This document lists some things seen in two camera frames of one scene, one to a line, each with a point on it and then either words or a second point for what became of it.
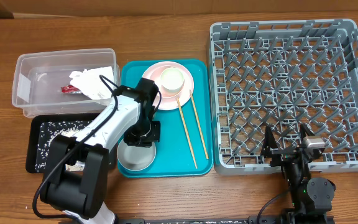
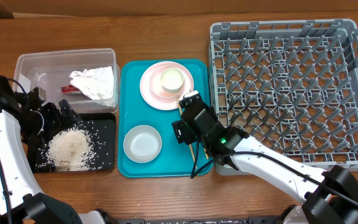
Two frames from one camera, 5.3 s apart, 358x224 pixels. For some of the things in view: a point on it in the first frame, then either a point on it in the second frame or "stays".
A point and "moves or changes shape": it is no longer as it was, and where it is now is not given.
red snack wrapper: x=70 y=89 stays
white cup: x=172 y=80 stays
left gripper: x=131 y=139 to x=56 y=121
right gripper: x=269 y=148 to x=183 y=132
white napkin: x=89 y=83 stays
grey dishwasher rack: x=284 y=73 stays
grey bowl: x=135 y=158 moves or changes shape
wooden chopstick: x=186 y=130 stays
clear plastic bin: x=73 y=81 stays
